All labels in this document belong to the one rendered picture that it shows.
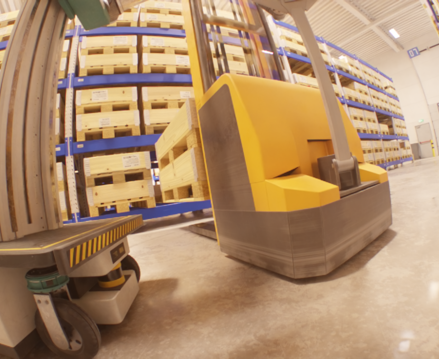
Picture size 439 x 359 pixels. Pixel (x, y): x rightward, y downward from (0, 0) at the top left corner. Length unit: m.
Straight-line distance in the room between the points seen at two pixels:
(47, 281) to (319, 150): 1.17
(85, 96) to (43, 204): 2.23
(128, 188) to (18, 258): 2.31
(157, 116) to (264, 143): 2.27
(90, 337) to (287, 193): 0.68
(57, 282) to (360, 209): 1.01
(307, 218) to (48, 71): 1.20
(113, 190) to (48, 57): 1.86
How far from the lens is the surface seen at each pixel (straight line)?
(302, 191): 0.73
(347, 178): 0.98
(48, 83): 1.09
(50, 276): 0.53
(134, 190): 2.70
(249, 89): 0.98
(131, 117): 2.91
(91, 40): 3.55
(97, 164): 2.72
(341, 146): 0.91
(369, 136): 6.82
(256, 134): 0.83
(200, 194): 1.39
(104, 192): 2.69
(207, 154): 1.20
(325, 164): 1.00
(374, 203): 1.10
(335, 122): 0.92
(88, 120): 2.90
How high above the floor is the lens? 0.38
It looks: 2 degrees up
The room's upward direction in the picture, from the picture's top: 9 degrees counter-clockwise
